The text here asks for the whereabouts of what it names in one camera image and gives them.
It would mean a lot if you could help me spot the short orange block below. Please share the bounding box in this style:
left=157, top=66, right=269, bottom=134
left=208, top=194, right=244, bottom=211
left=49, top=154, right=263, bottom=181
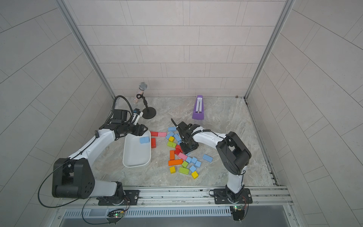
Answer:
left=170, top=150, right=175, bottom=160

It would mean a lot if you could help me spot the green block upper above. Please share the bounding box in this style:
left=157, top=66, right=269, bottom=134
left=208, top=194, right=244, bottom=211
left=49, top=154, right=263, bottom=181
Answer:
left=167, top=141, right=177, bottom=148

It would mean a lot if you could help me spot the purple metronome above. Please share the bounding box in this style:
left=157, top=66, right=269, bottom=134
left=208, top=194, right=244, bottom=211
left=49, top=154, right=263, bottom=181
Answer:
left=192, top=95, right=204, bottom=120

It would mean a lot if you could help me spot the yellow cube front left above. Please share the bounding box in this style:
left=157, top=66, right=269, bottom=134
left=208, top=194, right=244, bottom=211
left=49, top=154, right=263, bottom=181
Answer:
left=170, top=166, right=176, bottom=174

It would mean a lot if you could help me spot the long orange block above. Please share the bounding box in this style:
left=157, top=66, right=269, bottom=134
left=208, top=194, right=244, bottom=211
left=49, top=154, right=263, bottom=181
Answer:
left=168, top=159, right=184, bottom=166

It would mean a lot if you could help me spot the red block centre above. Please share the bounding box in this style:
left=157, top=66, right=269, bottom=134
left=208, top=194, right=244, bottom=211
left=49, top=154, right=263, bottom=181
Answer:
left=175, top=144, right=183, bottom=156

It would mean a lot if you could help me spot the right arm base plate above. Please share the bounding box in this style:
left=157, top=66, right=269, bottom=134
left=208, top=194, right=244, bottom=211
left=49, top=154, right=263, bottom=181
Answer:
left=212, top=187, right=253, bottom=204

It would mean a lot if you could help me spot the black microphone stand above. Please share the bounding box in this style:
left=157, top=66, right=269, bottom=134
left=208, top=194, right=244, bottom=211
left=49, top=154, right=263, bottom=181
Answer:
left=136, top=94, right=157, bottom=119

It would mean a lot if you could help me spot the green block front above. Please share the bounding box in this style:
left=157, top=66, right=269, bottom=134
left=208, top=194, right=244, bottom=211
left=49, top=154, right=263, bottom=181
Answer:
left=179, top=167, right=190, bottom=175

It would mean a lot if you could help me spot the yellow cube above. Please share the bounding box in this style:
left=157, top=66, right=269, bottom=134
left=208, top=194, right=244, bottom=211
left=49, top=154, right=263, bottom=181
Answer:
left=192, top=171, right=199, bottom=179
left=170, top=166, right=176, bottom=174
left=168, top=136, right=175, bottom=142

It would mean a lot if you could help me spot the green block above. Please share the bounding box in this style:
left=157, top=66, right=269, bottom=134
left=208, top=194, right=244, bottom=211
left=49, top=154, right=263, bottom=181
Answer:
left=179, top=167, right=190, bottom=175
left=167, top=141, right=177, bottom=148

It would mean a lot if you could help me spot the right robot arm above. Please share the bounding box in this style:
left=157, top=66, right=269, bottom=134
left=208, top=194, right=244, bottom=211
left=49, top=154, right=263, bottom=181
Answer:
left=171, top=119, right=251, bottom=197

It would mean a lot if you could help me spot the lone blue block right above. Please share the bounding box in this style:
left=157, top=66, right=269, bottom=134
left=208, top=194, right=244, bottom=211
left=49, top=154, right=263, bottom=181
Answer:
left=202, top=154, right=213, bottom=162

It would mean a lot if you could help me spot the rhinestone silver microphone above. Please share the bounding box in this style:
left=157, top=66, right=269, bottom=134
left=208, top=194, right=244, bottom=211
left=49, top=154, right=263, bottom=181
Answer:
left=138, top=82, right=147, bottom=95

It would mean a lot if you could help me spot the yellow cube front right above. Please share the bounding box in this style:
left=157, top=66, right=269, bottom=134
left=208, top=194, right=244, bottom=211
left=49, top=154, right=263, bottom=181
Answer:
left=192, top=171, right=199, bottom=179

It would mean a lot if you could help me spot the white plastic tray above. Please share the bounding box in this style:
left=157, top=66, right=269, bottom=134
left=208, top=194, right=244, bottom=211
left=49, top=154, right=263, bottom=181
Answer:
left=123, top=131, right=151, bottom=168

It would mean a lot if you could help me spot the yellow cube upper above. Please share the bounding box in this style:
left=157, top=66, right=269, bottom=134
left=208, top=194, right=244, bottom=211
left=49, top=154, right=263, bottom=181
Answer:
left=168, top=136, right=175, bottom=142

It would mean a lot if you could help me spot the red block by tray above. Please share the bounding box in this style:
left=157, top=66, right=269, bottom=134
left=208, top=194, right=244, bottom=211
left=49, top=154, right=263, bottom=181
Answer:
left=151, top=138, right=157, bottom=148

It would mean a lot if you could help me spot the pink block centre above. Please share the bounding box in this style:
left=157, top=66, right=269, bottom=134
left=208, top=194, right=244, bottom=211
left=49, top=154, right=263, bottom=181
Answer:
left=178, top=153, right=188, bottom=160

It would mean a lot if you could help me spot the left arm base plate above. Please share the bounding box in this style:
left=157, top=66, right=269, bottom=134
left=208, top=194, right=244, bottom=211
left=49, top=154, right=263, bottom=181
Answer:
left=96, top=190, right=140, bottom=206

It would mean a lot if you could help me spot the pink block upper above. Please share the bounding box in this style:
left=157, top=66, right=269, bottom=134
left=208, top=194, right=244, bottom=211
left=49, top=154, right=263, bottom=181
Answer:
left=158, top=132, right=167, bottom=137

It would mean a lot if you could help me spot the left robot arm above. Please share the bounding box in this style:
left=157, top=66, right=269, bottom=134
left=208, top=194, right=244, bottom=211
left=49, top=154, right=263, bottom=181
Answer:
left=52, top=109, right=148, bottom=204

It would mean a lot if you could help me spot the pink block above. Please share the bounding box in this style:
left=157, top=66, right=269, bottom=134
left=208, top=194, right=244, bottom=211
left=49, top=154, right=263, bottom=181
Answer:
left=178, top=153, right=188, bottom=160
left=158, top=132, right=167, bottom=137

